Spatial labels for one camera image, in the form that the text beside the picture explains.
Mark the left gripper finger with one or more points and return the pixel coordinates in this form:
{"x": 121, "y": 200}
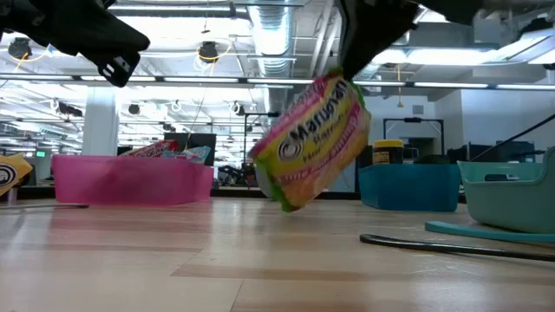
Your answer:
{"x": 108, "y": 37}

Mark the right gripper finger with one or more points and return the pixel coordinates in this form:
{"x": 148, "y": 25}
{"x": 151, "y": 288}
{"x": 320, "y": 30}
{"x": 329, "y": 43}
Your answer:
{"x": 357, "y": 34}
{"x": 392, "y": 19}

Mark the pink green shrimp ramen pack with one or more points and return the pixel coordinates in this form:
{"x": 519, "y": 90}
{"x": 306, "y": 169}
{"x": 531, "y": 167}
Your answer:
{"x": 312, "y": 143}

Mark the roast beef ramen pack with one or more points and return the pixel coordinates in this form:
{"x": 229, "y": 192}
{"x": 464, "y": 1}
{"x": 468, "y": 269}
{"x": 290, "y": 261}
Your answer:
{"x": 152, "y": 149}

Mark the dark jar with yellow lid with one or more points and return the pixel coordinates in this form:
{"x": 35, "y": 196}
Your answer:
{"x": 387, "y": 154}

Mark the yellow chicken ramen pack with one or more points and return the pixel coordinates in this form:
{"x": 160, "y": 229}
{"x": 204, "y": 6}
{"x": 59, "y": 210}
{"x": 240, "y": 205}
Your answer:
{"x": 11, "y": 173}

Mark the mint green plastic bin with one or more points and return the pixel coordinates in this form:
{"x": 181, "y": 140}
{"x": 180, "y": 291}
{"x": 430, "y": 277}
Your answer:
{"x": 511, "y": 208}

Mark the turquoise plastic spoon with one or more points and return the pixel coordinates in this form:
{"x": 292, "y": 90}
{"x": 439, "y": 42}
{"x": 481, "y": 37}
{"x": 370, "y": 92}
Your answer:
{"x": 477, "y": 232}

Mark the black ceiling-hung device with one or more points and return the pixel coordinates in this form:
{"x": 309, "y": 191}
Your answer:
{"x": 208, "y": 52}
{"x": 19, "y": 48}

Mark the yellow hanging pendant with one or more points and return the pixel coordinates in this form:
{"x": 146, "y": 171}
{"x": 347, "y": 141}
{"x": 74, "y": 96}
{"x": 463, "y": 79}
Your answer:
{"x": 399, "y": 95}

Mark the round black speaker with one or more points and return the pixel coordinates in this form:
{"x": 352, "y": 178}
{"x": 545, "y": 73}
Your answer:
{"x": 134, "y": 109}

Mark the black boxy speaker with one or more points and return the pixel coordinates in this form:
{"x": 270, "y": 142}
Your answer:
{"x": 69, "y": 109}

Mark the white building column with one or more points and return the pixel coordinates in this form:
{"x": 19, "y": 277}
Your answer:
{"x": 99, "y": 125}

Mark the green exit sign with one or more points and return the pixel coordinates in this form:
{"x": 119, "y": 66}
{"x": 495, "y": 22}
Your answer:
{"x": 40, "y": 154}

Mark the black monitor screen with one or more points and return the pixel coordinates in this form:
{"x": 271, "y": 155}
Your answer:
{"x": 195, "y": 139}

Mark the grey partition panel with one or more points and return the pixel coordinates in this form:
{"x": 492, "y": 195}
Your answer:
{"x": 344, "y": 177}

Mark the red translucent plastic bin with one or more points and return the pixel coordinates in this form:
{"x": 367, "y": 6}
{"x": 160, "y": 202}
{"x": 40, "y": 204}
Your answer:
{"x": 130, "y": 182}

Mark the dark teal plastic bin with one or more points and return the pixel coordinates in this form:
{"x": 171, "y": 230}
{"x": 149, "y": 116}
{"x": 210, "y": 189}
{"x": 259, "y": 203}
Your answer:
{"x": 412, "y": 186}

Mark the thin black rod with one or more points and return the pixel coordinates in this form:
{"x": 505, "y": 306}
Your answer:
{"x": 511, "y": 138}

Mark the silver metal spoon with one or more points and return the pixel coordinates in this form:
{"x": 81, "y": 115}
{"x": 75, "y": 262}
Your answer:
{"x": 43, "y": 207}

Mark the silver ventilation duct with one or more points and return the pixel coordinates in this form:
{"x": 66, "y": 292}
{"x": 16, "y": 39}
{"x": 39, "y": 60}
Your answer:
{"x": 273, "y": 34}

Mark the black metal frame stand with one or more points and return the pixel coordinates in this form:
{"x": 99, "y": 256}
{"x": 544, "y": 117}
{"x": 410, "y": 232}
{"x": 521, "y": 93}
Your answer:
{"x": 385, "y": 134}
{"x": 245, "y": 143}

